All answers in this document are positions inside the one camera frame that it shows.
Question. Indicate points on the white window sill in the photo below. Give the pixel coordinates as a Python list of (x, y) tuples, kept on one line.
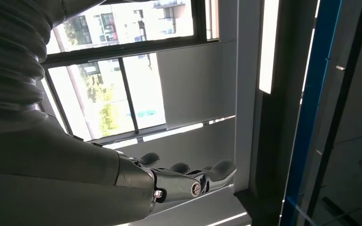
[(199, 206)]

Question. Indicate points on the dark window frame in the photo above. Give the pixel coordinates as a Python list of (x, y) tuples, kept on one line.
[(128, 90)]

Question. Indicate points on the black vertical bar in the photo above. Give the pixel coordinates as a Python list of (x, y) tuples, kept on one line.
[(337, 109)]

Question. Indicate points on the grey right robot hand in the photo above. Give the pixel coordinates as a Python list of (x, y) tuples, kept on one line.
[(43, 181)]

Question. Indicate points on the white light strip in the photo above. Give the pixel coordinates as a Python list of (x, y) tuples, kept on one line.
[(269, 46)]

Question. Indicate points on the blue vertical post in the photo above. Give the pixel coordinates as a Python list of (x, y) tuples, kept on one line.
[(309, 109)]

